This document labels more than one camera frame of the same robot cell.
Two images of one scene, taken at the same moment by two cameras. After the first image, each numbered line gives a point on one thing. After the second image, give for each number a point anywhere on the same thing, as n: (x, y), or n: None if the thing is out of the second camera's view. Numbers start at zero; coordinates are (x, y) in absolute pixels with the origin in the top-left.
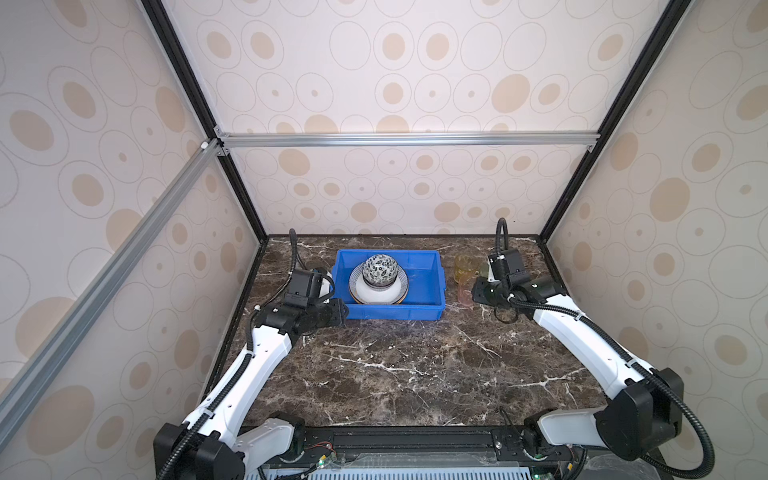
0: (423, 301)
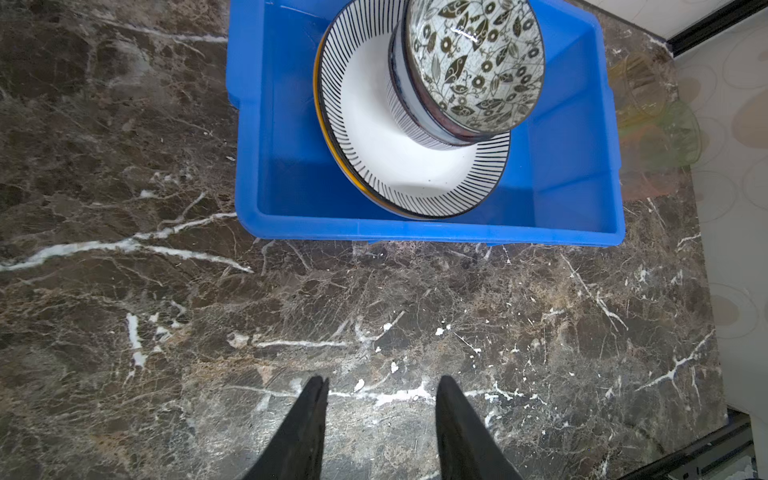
0: (563, 182)
